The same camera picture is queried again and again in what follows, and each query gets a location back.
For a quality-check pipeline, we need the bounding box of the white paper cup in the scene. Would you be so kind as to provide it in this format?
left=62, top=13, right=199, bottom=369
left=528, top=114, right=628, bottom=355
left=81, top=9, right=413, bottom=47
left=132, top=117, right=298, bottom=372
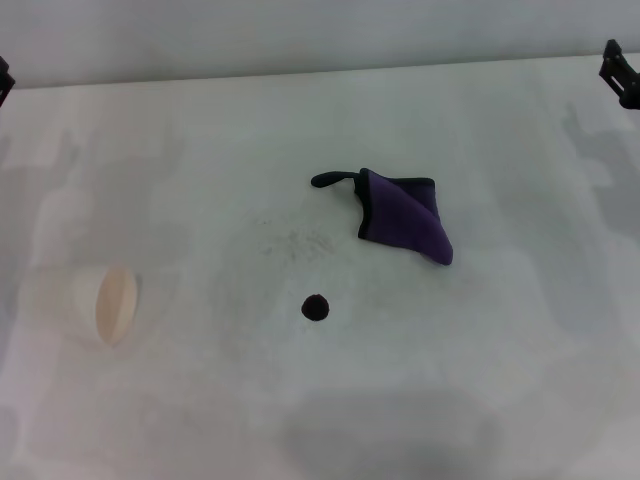
left=19, top=263, right=142, bottom=350

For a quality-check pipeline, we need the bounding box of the purple rag with black trim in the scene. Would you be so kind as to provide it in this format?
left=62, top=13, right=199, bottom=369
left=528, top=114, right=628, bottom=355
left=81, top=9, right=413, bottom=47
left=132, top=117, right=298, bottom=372
left=310, top=167, right=455, bottom=266

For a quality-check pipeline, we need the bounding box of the black water stain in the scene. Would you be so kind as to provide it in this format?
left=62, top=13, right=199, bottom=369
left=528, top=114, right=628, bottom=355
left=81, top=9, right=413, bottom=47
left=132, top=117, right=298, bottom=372
left=301, top=293, right=331, bottom=323

